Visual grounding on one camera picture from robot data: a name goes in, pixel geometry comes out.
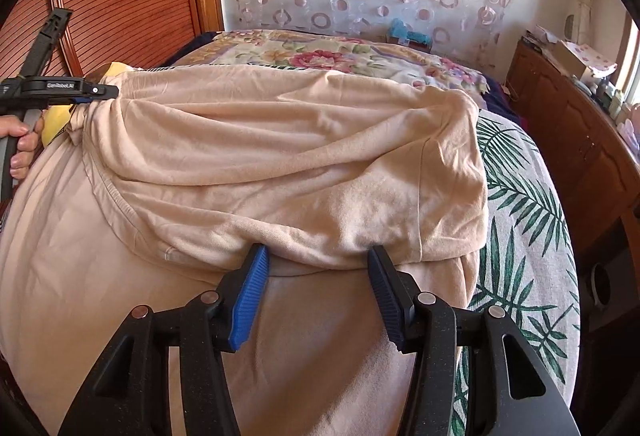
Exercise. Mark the blue toy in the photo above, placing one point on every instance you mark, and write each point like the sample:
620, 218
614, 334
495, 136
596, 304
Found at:
407, 35

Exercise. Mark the yellow plush toy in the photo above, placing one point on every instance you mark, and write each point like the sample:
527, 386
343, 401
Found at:
55, 126

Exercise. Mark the beige printed t-shirt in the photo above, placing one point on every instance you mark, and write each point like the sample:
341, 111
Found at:
250, 166

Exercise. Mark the pink patterned cloth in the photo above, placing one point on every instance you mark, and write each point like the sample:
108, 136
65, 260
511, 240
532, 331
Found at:
597, 61

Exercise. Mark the wooden-framed window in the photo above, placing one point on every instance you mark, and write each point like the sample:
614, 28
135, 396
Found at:
631, 61

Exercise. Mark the pink figurine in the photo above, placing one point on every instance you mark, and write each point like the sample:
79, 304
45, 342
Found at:
629, 127

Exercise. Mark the white round object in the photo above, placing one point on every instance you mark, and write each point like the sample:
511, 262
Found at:
601, 285

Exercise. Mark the cardboard box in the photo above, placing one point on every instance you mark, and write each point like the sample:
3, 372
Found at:
562, 59

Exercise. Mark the dark wooden chair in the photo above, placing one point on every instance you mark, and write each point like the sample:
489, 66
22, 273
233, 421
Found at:
622, 261

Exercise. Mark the person's left hand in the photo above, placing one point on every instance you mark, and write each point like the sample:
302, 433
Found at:
22, 142

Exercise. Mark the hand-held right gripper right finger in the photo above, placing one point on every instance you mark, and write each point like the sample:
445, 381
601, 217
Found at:
387, 303

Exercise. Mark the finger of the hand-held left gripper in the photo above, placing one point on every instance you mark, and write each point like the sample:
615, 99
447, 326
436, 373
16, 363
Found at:
82, 103
102, 91

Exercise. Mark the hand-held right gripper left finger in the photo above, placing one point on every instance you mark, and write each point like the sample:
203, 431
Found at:
250, 298

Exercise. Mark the floral quilt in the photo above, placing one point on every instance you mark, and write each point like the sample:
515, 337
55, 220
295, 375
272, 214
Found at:
340, 54

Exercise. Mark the long wooden cabinet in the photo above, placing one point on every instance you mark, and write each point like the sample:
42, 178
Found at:
575, 131

